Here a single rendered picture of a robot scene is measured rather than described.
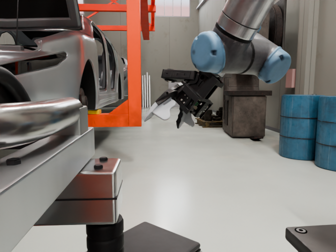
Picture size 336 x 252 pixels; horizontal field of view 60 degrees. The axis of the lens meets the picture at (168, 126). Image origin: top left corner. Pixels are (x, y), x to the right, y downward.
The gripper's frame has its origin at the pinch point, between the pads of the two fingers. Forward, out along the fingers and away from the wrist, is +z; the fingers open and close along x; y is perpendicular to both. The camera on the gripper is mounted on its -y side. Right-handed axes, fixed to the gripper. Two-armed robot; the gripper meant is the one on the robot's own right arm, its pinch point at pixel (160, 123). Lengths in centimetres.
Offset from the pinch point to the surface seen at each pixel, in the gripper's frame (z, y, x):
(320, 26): -143, -192, 469
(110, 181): -13, 32, -45
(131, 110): 104, -186, 192
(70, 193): -10, 31, -47
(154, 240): 57, 6, 43
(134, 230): 65, -5, 43
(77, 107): -16, 26, -48
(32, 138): -16, 32, -53
